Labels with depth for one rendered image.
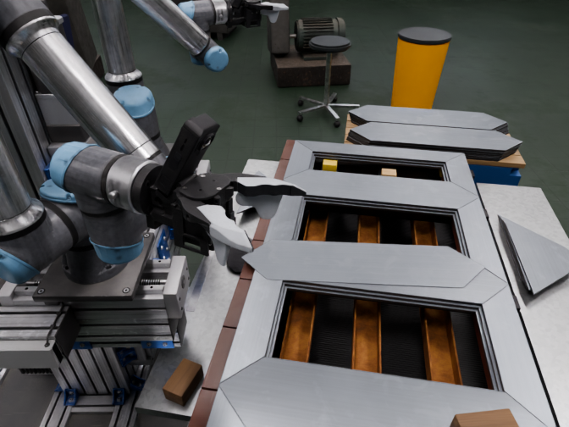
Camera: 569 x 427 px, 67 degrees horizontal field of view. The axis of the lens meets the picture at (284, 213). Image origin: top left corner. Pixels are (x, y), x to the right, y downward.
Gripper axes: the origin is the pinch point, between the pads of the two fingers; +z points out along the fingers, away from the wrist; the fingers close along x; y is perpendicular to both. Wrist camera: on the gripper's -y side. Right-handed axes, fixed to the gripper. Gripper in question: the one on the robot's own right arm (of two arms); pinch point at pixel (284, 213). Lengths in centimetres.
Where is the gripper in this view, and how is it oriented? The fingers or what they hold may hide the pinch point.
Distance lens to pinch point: 50.6
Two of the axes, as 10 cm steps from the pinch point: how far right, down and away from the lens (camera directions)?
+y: -0.6, 8.6, 5.0
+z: 9.1, 2.6, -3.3
